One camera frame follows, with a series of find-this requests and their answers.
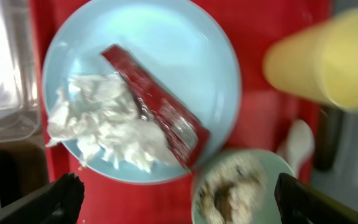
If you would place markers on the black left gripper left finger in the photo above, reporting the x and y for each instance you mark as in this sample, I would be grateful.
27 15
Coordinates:
58 202

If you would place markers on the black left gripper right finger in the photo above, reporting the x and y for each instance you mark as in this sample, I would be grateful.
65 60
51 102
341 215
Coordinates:
301 204

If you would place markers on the green bowl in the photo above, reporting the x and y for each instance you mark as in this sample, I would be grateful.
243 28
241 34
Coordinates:
273 165

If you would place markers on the rice and mushroom leftovers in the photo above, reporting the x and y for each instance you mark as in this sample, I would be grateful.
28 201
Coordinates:
233 191

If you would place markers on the white tissue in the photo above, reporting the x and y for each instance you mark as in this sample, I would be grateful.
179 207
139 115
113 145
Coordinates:
100 114

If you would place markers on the red snack wrapper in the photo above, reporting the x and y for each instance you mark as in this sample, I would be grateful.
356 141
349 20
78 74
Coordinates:
185 134

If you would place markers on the yellow plastic cup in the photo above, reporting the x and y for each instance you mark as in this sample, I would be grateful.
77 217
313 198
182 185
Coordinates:
319 63

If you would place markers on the black waste bin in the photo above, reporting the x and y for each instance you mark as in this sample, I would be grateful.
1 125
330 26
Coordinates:
23 169

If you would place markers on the white plastic spoon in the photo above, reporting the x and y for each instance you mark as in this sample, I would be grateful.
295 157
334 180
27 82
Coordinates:
298 146

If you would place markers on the clear plastic bin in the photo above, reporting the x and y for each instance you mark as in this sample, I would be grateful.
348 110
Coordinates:
19 100

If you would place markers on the large light blue plate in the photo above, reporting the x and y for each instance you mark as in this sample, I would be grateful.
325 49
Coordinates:
183 48

